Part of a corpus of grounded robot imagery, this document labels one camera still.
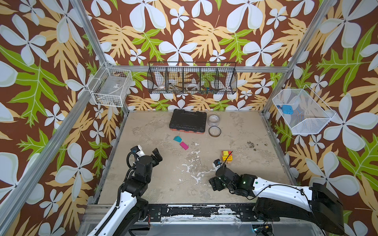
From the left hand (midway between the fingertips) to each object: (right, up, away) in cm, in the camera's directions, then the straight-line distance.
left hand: (150, 151), depth 81 cm
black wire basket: (+24, +46, +17) cm, 55 cm away
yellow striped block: (+47, -6, +9) cm, 48 cm away
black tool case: (+21, +17, +28) cm, 39 cm away
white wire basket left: (-25, +37, +6) cm, 45 cm away
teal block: (+14, +5, +23) cm, 27 cm away
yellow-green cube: (+46, -4, +14) cm, 48 cm away
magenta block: (+18, 0, +20) cm, 27 cm away
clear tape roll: (+41, +19, +33) cm, 56 cm away
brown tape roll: (+41, +10, +27) cm, 50 cm away
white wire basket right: (+87, +22, +1) cm, 90 cm away
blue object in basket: (+80, +24, +6) cm, 84 cm away
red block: (+47, -3, +10) cm, 48 cm away
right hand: (+35, -17, +1) cm, 39 cm away
